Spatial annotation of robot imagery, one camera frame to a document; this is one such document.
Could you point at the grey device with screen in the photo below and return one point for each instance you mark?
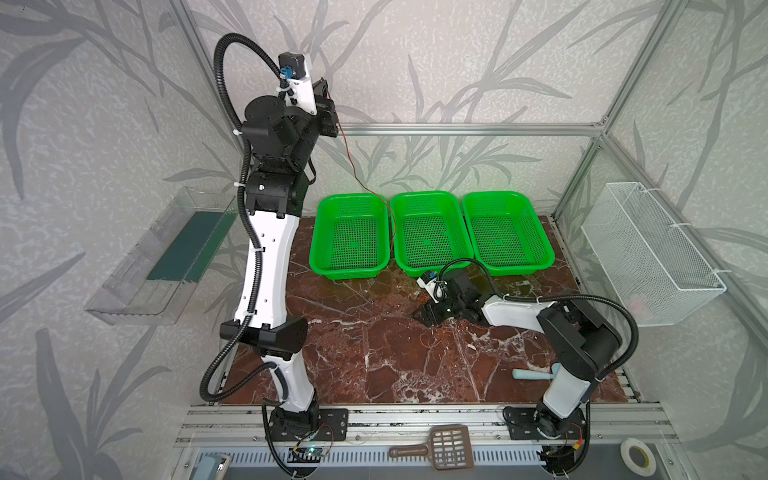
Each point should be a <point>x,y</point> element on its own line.
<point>212,467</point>

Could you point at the left green plastic basket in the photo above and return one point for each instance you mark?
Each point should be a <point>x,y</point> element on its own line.
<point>351,238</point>

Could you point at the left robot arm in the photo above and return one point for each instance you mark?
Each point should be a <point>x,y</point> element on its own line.
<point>278,134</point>

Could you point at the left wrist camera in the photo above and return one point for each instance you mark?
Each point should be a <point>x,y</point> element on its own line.
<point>296,86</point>

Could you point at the light blue plastic scoop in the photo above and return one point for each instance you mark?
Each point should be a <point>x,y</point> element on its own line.
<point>531,375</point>

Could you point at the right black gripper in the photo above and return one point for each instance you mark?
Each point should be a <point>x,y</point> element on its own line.
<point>441,301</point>

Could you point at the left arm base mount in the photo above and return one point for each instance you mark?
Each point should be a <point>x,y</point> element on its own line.
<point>325,424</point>

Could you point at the green plastic basket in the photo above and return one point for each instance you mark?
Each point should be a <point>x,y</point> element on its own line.
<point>506,234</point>
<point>430,231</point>
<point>351,238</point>

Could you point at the middle green plastic basket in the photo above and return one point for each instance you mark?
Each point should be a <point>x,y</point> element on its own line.
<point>430,231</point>

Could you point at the aluminium rail base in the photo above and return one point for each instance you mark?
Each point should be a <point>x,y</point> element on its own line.
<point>387,425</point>

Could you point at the brown slotted spatula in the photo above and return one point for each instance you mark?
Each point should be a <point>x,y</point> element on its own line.
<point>447,448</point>

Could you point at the green circuit board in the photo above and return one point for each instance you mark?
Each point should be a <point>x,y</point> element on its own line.
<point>308,455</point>

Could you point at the white wire mesh basket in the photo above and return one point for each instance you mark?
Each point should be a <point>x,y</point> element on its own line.
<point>656,271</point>

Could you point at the white tape roll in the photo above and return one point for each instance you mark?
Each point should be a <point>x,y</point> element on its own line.
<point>638,457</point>

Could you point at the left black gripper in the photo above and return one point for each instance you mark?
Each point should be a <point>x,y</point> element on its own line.
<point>327,109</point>

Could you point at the clear acrylic wall shelf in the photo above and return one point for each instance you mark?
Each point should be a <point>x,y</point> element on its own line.
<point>154,282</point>

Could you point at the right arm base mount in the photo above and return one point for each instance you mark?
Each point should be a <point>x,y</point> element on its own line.
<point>540,423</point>

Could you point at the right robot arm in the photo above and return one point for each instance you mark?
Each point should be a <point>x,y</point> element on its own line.
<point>592,336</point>

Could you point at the right green plastic basket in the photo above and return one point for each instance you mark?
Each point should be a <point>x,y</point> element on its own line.
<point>506,234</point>

